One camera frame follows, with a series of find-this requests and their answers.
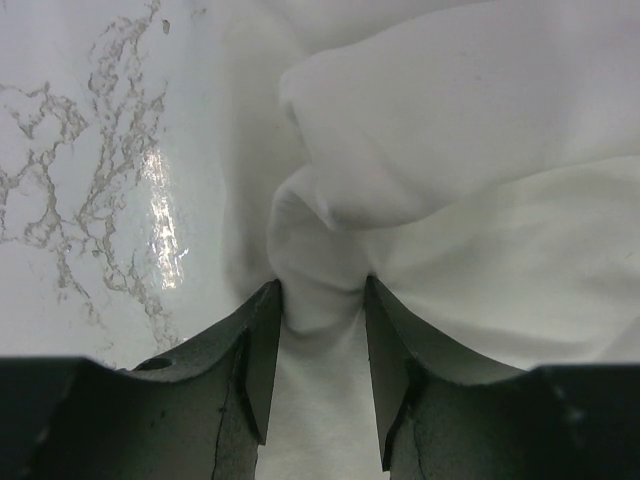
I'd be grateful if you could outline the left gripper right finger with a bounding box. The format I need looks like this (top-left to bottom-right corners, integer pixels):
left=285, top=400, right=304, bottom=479
left=364, top=277, right=639, bottom=479

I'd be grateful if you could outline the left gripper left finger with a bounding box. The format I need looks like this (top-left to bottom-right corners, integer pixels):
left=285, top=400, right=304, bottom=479
left=1, top=281, right=281, bottom=479

